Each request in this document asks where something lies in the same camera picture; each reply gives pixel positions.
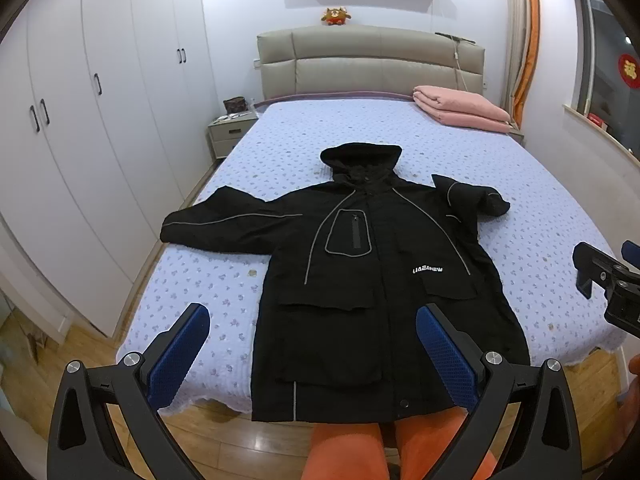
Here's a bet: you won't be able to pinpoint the black hooded jacket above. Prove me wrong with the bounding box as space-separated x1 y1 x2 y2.
160 143 530 424

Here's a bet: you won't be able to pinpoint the person's right hand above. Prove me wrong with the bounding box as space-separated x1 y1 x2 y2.
628 354 640 376

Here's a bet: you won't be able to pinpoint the window with red decoration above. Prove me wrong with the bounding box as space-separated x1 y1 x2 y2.
576 0 639 156

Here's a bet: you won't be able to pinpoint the folded pink blanket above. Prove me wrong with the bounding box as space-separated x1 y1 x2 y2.
412 86 511 134

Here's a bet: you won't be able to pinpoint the person's orange shorts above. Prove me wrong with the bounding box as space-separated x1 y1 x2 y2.
299 405 499 480

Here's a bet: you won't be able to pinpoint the white wardrobe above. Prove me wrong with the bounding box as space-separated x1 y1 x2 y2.
1 0 217 336

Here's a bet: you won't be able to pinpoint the grey bedside table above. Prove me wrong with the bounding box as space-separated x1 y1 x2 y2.
207 110 258 159

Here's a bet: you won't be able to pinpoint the orange and beige curtain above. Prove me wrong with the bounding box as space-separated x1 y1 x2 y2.
502 0 540 128

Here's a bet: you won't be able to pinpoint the brown patterned bag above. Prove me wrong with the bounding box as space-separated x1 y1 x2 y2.
224 96 248 115

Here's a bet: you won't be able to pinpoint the beige padded headboard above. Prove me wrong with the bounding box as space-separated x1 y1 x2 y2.
257 25 485 100

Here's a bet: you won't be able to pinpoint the orange plush toy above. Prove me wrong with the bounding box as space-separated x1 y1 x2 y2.
321 8 352 26

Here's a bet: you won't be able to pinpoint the white charging cable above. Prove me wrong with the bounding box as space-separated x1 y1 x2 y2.
434 4 484 97

